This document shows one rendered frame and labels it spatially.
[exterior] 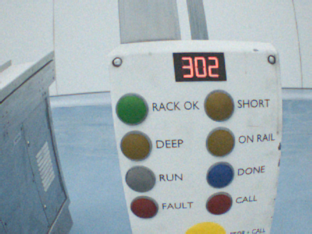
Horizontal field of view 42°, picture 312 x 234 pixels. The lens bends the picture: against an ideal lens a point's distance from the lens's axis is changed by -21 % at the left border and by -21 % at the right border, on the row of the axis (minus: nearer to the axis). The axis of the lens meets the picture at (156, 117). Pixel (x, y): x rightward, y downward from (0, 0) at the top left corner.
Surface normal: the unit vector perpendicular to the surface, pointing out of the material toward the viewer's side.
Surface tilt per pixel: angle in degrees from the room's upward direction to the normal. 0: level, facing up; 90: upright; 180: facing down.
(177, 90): 90
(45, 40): 90
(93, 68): 90
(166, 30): 90
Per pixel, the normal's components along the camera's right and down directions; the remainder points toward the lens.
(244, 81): -0.13, 0.33
